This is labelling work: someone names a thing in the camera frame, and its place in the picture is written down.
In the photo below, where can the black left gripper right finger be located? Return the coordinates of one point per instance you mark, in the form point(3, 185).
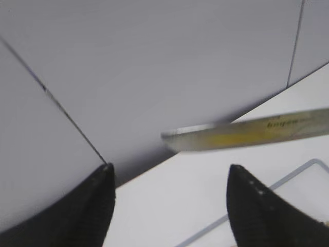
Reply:
point(259, 217)

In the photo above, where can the white grey-rimmed cutting board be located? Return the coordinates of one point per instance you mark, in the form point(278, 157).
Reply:
point(304, 188)

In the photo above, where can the white-handled kitchen knife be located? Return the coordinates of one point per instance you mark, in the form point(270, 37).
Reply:
point(259, 131)

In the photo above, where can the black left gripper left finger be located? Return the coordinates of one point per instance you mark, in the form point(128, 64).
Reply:
point(80, 218)

